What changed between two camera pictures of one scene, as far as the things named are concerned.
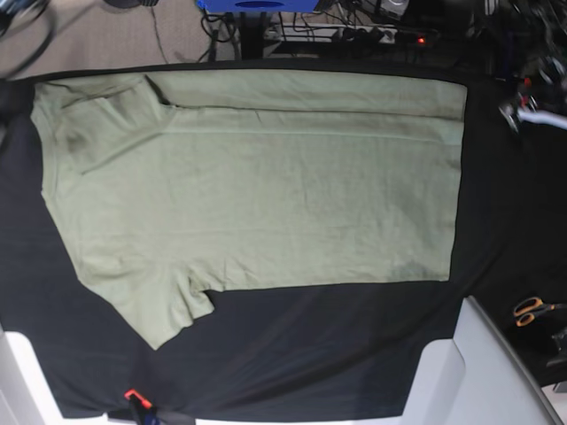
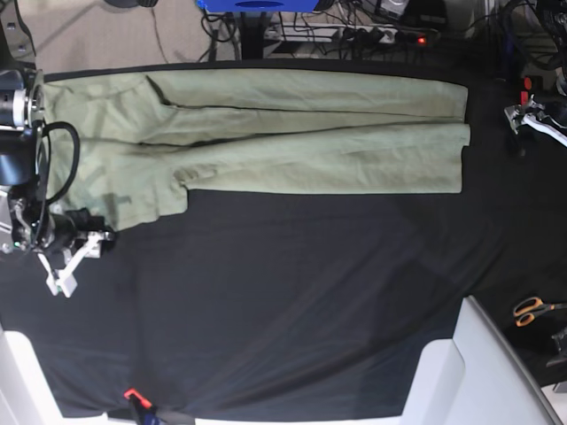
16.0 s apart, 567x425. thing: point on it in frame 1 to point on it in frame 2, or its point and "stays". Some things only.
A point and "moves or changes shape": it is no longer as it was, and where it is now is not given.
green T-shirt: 165,185 moves or changes shape
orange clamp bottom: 144,402 stays
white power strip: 362,34 stays
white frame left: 27,396 stays
